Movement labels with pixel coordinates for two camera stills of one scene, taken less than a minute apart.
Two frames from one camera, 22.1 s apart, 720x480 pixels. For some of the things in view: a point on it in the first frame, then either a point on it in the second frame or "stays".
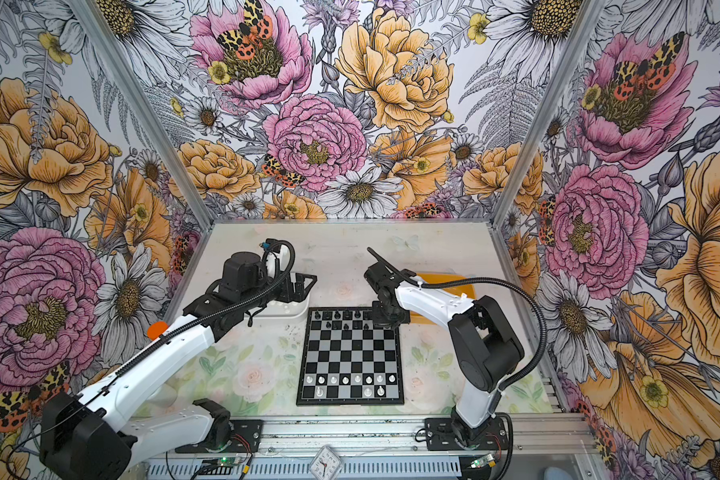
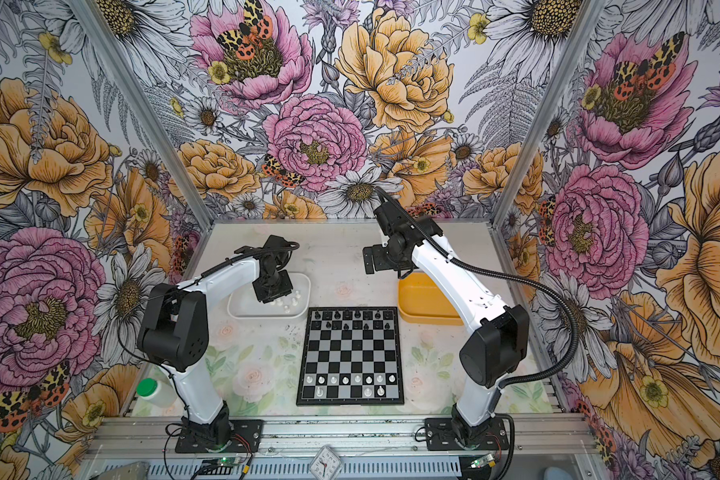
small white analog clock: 326,464 stays
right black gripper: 379,321 to 380,261
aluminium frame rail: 392,436 stays
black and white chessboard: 348,359 stays
